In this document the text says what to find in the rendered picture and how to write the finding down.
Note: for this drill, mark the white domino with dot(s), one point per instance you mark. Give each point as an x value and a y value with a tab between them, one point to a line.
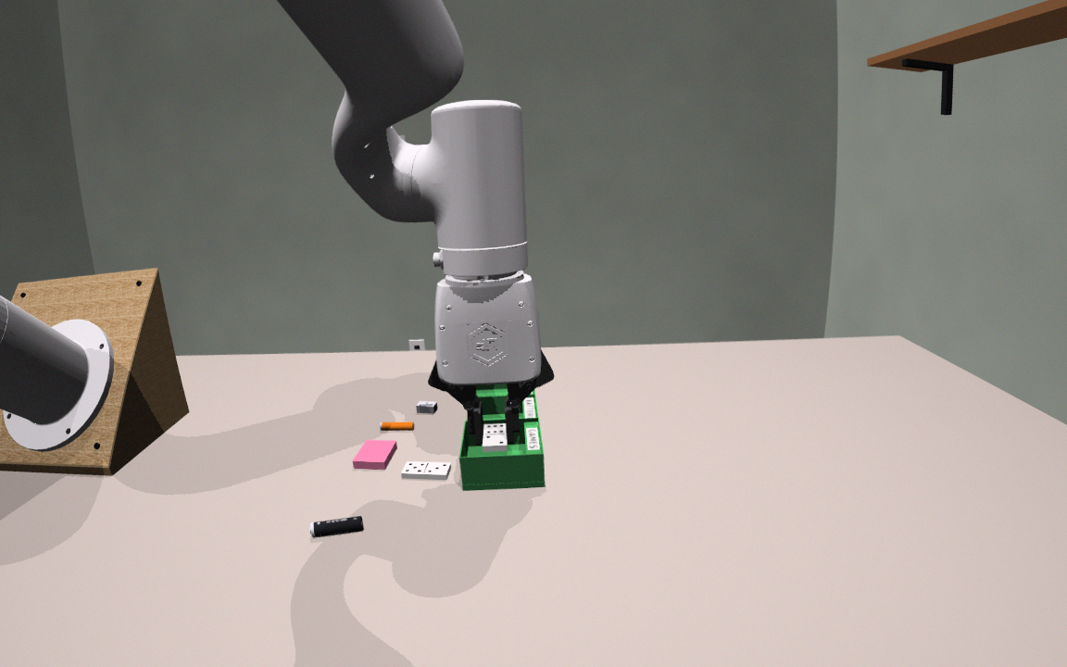
426	470
494	437

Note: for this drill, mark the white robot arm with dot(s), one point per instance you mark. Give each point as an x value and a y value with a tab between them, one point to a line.
395	58

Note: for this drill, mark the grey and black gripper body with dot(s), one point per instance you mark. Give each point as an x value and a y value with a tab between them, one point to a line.
491	334

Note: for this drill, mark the green three-compartment bin rack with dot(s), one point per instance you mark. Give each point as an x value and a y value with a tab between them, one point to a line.
519	467

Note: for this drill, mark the black aa battery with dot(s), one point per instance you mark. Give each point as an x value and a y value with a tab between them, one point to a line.
337	527

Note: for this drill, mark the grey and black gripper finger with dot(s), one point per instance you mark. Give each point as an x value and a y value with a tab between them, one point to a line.
518	392
466	395

